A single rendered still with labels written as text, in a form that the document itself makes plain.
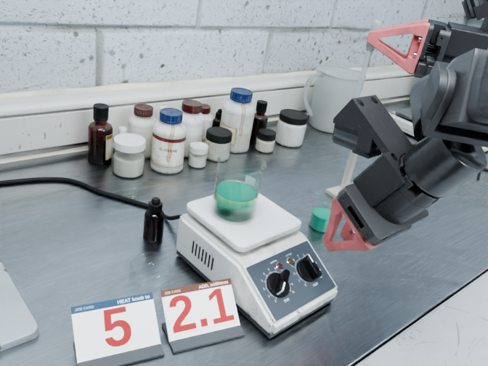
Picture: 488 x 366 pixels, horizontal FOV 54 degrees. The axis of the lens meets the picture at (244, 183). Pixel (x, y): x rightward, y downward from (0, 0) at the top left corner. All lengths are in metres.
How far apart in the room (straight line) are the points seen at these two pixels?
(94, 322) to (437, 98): 0.41
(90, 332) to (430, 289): 0.49
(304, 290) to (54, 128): 0.55
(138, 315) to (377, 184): 0.30
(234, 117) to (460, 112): 0.66
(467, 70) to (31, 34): 0.72
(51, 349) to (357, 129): 0.40
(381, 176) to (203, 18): 0.69
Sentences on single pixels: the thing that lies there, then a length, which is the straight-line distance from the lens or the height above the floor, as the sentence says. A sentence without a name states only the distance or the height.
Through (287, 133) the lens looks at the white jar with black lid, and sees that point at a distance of 1.11.
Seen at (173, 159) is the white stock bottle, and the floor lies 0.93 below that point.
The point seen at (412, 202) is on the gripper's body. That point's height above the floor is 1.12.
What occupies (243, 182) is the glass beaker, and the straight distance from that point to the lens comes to 0.59.
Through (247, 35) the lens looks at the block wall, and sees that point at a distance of 1.18.
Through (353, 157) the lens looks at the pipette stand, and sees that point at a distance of 0.94.
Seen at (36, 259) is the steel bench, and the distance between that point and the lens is 0.70.
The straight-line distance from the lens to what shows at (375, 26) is 0.72.
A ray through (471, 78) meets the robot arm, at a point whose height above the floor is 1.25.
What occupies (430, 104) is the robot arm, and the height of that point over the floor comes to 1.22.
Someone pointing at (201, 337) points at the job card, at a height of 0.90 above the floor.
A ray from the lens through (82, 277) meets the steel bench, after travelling 0.66.
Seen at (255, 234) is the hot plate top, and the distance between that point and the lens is 0.62.
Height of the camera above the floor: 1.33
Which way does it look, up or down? 28 degrees down
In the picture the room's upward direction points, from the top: 10 degrees clockwise
